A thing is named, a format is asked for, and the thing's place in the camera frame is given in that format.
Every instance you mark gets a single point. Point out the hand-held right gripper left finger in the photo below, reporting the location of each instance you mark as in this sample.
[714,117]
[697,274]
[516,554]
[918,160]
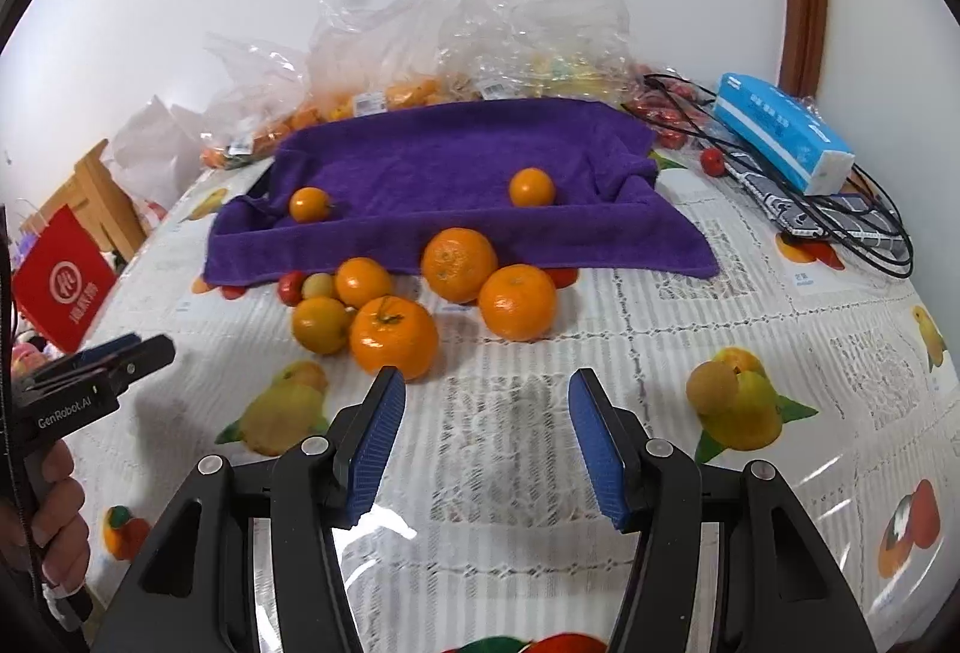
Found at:
[379,443]

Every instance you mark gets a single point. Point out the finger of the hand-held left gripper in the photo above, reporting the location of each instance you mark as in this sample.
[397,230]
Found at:
[150,357]
[112,348]

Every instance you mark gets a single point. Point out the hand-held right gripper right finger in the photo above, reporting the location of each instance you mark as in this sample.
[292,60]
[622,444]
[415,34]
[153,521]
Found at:
[592,443]

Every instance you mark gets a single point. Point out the orange with green stem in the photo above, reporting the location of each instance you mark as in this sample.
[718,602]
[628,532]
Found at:
[394,336]

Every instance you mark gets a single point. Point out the small red tomato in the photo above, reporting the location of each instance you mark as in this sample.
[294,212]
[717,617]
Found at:
[289,289]

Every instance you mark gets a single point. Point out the large smooth orange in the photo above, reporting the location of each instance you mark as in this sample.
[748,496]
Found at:
[517,302]

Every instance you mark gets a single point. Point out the small pale yellow fruit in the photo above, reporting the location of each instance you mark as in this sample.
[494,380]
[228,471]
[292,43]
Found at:
[319,285]

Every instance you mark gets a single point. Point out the purple towel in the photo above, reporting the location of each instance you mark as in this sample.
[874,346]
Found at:
[450,158]

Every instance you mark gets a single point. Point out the person's left hand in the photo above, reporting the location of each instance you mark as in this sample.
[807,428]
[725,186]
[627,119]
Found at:
[64,525]

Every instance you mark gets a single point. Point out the red paper bag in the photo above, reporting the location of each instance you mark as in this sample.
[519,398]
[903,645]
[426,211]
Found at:
[64,282]

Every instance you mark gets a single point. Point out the small yellowish orange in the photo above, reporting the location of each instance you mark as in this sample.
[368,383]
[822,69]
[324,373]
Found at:
[321,325]

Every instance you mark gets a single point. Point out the fruit print lace tablecloth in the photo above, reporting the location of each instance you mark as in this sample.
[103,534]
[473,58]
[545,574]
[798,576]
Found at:
[675,323]

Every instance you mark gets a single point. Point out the wooden chair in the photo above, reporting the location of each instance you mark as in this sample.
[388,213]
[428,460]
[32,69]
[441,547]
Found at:
[97,188]

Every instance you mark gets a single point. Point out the large dimpled orange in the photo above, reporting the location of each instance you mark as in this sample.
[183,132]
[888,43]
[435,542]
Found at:
[459,264]

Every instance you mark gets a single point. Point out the white plastic bag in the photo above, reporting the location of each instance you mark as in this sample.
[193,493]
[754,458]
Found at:
[157,150]

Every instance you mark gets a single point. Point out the clear bag of kumquats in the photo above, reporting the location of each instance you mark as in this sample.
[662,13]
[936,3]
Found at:
[255,98]

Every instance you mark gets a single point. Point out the loose red tomato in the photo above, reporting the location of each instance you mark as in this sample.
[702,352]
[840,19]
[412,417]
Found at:
[712,161]

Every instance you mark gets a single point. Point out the bag of red tomatoes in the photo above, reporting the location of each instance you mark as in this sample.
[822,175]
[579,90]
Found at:
[664,113]

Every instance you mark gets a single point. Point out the patterned black white pouch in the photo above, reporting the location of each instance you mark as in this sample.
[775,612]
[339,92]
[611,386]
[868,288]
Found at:
[855,214]

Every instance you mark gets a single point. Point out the blue tissue pack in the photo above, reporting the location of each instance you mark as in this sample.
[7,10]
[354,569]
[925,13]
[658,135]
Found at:
[780,131]

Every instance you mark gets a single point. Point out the tall clear plastic bag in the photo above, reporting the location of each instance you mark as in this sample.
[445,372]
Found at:
[375,23]

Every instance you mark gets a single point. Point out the clear bag of yellow fruit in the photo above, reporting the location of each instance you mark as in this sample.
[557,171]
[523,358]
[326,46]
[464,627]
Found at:
[540,38]

